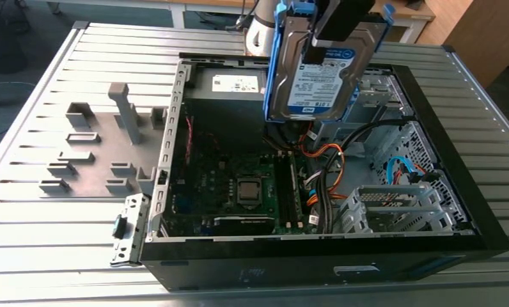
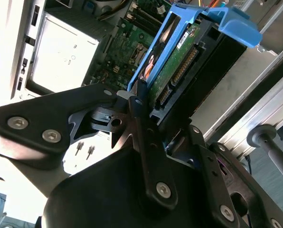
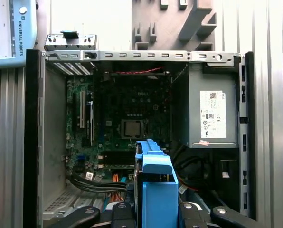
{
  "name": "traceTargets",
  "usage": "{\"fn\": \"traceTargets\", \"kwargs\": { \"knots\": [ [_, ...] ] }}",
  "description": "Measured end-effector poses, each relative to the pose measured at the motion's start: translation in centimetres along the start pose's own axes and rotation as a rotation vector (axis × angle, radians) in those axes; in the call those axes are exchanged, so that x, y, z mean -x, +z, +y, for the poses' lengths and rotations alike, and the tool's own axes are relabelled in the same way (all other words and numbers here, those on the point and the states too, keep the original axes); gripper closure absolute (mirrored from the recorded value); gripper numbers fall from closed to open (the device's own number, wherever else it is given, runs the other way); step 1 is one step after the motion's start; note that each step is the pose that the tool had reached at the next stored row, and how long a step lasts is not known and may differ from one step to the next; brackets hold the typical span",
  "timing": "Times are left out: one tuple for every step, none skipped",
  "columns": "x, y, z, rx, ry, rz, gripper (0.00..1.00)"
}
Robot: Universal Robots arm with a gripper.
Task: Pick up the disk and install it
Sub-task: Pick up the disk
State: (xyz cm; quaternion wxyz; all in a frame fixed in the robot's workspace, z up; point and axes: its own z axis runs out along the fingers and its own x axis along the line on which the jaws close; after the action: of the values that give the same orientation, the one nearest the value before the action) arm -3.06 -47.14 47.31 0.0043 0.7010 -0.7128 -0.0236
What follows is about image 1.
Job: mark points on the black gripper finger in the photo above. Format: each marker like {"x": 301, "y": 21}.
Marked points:
{"x": 315, "y": 52}

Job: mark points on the hard disk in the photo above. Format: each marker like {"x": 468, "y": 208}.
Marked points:
{"x": 318, "y": 86}

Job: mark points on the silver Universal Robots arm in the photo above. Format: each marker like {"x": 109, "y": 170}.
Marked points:
{"x": 258, "y": 38}

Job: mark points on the perforated metal disk bay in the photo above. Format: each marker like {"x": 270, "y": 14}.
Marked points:
{"x": 400, "y": 209}

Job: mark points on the tall metal drive cage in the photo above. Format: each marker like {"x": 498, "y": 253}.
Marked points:
{"x": 374, "y": 108}

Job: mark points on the grey power supply unit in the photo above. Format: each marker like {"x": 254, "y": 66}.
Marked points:
{"x": 229, "y": 121}

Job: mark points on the wooden cabinet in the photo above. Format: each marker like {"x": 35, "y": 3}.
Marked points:
{"x": 485, "y": 32}

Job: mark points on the black RAM stick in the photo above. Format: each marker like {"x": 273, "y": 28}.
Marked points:
{"x": 297, "y": 192}

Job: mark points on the silver CPU in socket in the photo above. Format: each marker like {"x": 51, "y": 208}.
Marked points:
{"x": 249, "y": 191}

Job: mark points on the green motherboard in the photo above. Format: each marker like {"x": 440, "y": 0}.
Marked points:
{"x": 203, "y": 192}

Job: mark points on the black graphics card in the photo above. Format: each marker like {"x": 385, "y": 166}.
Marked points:
{"x": 246, "y": 225}

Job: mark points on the grey parts rack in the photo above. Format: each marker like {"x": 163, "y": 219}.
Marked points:
{"x": 97, "y": 179}

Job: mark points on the black open PC case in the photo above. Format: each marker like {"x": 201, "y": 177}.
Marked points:
{"x": 279, "y": 265}

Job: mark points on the black office chair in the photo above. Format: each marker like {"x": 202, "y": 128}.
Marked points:
{"x": 7, "y": 57}

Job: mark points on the wooden desk with white frame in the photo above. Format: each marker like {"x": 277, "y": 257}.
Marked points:
{"x": 412, "y": 9}

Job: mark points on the silver hinged slot bracket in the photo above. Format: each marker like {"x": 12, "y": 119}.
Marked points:
{"x": 141, "y": 224}

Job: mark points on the blue black bracket latch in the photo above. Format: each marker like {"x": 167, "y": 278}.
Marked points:
{"x": 119, "y": 226}

